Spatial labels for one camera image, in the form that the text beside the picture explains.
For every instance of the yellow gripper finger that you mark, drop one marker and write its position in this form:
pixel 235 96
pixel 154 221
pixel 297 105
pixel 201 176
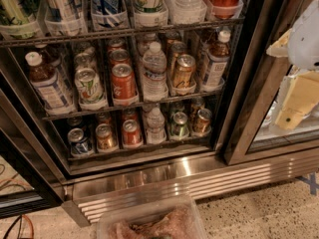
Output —
pixel 298 95
pixel 279 48

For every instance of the orange soda can front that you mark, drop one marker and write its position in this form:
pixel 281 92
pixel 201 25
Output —
pixel 182 74

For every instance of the orange soda can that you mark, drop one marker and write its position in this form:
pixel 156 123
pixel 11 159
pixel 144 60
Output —
pixel 182 74
pixel 175 49

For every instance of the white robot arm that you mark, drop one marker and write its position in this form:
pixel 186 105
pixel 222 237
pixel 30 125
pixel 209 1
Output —
pixel 303 47

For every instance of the steel fridge door right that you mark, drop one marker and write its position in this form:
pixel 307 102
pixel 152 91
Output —
pixel 261 78

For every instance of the orange can bottom shelf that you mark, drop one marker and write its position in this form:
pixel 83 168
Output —
pixel 202 120

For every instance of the water bottle top shelf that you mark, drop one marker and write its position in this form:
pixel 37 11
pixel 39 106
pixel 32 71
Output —
pixel 186 11

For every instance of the clear water bottle middle shelf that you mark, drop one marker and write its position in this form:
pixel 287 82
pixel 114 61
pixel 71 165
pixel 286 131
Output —
pixel 154 75

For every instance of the green can bottom shelf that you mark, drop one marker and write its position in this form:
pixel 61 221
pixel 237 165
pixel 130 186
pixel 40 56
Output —
pixel 179 125

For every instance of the green white bottle top shelf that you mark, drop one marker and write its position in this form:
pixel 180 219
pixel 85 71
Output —
pixel 150 13

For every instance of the small water bottle bottom shelf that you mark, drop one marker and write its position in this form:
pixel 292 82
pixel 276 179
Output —
pixel 155 126

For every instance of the red cola can front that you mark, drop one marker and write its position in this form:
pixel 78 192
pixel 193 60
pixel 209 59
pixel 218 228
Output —
pixel 123 81

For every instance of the red cola can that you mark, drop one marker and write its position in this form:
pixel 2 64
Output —
pixel 120 56
pixel 123 81

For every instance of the red can bottom shelf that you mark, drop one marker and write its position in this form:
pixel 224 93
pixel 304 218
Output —
pixel 131 133

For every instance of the blue white can top shelf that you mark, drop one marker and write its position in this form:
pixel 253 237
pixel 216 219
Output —
pixel 108 14

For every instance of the green white soda can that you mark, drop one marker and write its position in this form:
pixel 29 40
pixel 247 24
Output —
pixel 89 86

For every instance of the gold can bottom shelf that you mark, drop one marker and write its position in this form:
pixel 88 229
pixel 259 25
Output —
pixel 105 137

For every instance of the blue can bottom shelf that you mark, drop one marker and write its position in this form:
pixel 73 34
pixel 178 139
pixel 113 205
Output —
pixel 79 143

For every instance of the steel fridge bottom grille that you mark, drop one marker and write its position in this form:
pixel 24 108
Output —
pixel 200 177

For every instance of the iced tea bottle right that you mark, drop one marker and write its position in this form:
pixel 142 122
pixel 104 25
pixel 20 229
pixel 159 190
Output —
pixel 215 60

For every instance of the iced tea bottle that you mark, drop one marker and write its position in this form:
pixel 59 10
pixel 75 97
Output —
pixel 215 60
pixel 48 82

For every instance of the clear plastic bin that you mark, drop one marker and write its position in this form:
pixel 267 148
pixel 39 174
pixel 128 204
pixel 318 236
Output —
pixel 172 218

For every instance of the iced tea bottle left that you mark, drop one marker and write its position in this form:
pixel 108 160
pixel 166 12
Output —
pixel 48 82

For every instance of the wire shelf upper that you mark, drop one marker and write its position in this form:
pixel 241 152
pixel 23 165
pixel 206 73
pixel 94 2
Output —
pixel 118 33

